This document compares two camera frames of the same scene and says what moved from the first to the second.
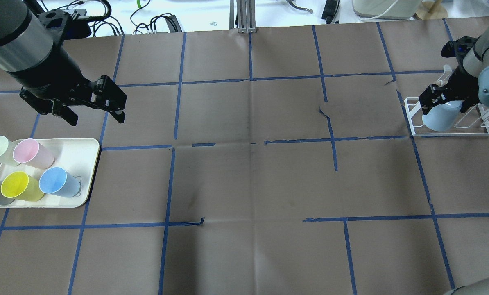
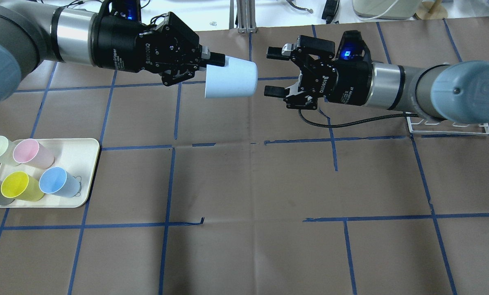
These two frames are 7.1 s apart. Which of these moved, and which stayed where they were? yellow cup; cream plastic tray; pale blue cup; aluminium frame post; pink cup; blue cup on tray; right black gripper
Moved: pale blue cup; right black gripper
Stayed: aluminium frame post; cream plastic tray; yellow cup; pink cup; blue cup on tray
